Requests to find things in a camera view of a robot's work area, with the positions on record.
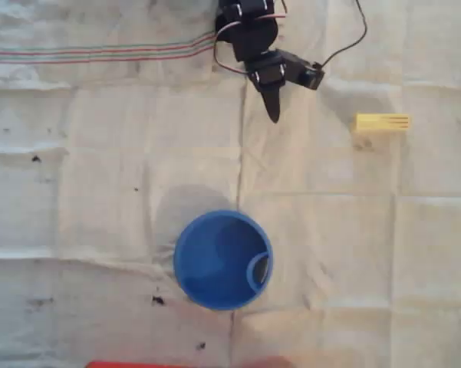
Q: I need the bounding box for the blue plastic cup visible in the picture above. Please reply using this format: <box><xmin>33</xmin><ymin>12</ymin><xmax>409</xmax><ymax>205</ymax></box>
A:
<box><xmin>172</xmin><ymin>209</ymin><xmax>274</xmax><ymax>311</ymax></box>

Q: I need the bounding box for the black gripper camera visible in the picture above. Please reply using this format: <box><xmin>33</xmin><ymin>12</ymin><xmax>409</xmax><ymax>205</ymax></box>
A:
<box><xmin>283</xmin><ymin>51</ymin><xmax>326</xmax><ymax>91</ymax></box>

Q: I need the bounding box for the red white servo wire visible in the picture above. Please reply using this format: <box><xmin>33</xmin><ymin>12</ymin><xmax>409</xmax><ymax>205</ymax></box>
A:
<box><xmin>212</xmin><ymin>9</ymin><xmax>288</xmax><ymax>76</ymax></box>

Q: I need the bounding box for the yellow rectangular block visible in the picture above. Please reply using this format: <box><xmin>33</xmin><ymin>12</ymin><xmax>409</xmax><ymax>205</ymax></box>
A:
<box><xmin>351</xmin><ymin>113</ymin><xmax>412</xmax><ymax>134</ymax></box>

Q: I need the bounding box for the black camera cable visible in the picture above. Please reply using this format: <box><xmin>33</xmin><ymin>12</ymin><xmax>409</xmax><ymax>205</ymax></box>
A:
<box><xmin>320</xmin><ymin>0</ymin><xmax>369</xmax><ymax>68</ymax></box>

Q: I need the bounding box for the white striped cloth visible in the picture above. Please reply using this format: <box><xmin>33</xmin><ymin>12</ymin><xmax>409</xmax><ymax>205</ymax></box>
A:
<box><xmin>0</xmin><ymin>0</ymin><xmax>461</xmax><ymax>368</ymax></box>

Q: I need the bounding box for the red object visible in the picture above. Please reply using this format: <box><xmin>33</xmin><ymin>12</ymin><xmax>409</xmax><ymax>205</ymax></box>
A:
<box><xmin>84</xmin><ymin>359</ymin><xmax>292</xmax><ymax>368</ymax></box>

